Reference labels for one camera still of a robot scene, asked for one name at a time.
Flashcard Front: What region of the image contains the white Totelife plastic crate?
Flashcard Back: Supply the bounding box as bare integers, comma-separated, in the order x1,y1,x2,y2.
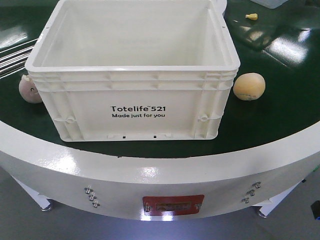
25,0,240,142

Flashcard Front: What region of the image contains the pink round plush toy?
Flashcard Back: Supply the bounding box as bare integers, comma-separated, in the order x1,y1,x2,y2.
18,74,43,104

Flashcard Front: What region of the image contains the red warning label plate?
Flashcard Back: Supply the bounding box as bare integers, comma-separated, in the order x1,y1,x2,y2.
142,194,205,216

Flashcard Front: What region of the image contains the small yellow toy piece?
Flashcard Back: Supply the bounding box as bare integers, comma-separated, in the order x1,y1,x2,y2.
245,13,258,21

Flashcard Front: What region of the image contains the metal rods bundle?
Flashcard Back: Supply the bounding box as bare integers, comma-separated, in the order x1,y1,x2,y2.
0,38,38,79

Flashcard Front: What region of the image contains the clear plastic container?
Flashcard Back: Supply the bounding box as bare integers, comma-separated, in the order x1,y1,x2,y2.
251,0,288,9

